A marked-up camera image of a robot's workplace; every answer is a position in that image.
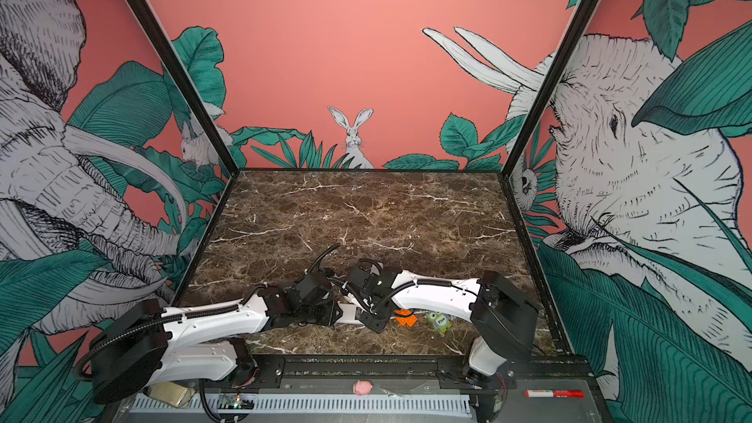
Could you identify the white red remote control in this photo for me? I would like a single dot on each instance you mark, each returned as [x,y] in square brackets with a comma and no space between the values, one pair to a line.
[350,314]

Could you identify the black corner frame post right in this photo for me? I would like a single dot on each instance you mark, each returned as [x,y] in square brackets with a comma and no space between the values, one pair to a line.
[561,58]

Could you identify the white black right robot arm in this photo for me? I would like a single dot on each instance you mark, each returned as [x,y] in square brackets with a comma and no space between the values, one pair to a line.
[504,315]

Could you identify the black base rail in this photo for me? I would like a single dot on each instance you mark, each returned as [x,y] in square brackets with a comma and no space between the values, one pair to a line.
[451,372]

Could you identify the orange toy brick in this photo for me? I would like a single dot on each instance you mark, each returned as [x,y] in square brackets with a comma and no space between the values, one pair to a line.
[405,317]

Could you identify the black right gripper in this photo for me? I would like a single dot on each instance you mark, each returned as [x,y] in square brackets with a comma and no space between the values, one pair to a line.
[376,326]

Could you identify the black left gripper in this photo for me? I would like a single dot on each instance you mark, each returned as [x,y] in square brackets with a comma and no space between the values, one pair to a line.
[333,308]

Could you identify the white slotted cable duct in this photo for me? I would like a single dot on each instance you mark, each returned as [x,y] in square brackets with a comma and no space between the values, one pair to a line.
[439,405]

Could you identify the red white marker pen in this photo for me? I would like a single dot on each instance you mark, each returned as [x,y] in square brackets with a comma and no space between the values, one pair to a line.
[554,394]

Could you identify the black corner frame post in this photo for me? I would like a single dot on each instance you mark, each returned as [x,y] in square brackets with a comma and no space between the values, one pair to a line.
[561,58]
[150,24]

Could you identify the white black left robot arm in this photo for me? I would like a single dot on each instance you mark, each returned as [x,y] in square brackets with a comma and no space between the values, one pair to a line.
[152,345]

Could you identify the black corner frame post left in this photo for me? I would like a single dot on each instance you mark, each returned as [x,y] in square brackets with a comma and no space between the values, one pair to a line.
[150,24]

